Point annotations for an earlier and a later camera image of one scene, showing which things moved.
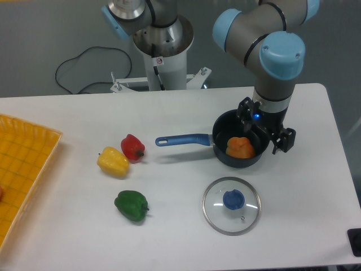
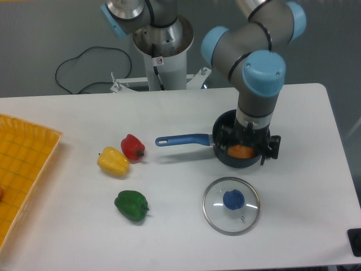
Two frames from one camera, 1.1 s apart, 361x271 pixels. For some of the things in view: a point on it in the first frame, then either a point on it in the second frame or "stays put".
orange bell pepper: (240, 147) stays put
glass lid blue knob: (232, 206) stays put
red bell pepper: (132, 147) stays put
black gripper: (272, 122) -> (260, 138)
